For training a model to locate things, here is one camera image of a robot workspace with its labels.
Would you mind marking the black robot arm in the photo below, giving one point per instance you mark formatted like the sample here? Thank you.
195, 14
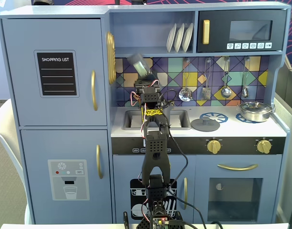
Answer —
155, 148

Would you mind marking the silver bowl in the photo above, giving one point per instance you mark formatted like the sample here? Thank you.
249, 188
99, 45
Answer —
254, 113

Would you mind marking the gold ribbed toy phone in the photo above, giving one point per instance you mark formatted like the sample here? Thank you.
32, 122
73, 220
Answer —
110, 57

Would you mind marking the black table clamp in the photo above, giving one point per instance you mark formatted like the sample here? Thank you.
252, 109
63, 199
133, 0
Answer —
126, 219

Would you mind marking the robot controller board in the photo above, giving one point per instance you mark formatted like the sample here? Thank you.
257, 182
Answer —
160, 221

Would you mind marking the white toy plate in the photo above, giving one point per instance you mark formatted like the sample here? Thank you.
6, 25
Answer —
171, 38
187, 37
179, 38

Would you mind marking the steel skimmer spoon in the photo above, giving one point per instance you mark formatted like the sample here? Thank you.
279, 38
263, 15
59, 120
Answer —
185, 95

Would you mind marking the blue toy kitchen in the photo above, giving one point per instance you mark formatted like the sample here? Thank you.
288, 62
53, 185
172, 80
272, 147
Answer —
60, 114

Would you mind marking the steel slotted spatula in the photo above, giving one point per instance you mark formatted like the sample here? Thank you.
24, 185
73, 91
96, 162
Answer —
206, 93

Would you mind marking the gray pot lid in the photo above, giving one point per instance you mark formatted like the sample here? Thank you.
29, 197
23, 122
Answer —
205, 125

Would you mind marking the steel ladle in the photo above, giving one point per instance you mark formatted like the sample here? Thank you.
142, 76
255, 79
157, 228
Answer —
226, 91

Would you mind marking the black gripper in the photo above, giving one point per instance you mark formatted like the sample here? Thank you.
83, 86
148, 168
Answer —
141, 83

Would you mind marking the steel serving spoon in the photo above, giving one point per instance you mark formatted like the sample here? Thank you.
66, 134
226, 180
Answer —
245, 91

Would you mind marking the black red robot base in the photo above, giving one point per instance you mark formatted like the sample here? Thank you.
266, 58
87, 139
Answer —
146, 224

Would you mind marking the gray salt shaker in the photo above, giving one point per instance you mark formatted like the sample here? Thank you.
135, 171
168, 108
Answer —
138, 64

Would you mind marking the gray toy pot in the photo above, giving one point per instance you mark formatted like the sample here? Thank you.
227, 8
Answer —
168, 114

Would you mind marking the gold stove knob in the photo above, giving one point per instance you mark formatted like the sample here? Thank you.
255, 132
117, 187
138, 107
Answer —
213, 146
263, 146

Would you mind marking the white chair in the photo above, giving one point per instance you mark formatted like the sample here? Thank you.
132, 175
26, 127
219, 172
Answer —
7, 124

